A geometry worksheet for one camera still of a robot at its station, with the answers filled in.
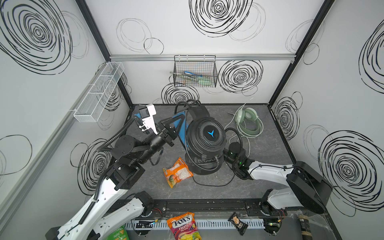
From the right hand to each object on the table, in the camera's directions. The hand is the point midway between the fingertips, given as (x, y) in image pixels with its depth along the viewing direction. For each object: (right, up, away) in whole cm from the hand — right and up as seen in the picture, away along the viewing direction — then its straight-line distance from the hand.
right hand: (202, 143), depth 78 cm
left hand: (-8, +13, -30) cm, 34 cm away
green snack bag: (-36, -37, -14) cm, 54 cm away
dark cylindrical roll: (+45, -37, -13) cm, 60 cm away
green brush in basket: (+1, +35, +9) cm, 36 cm away
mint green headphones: (+36, +16, +27) cm, 48 cm away
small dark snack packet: (+17, -37, -10) cm, 42 cm away
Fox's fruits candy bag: (-9, -35, -12) cm, 38 cm away
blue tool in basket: (-6, +40, +12) cm, 43 cm away
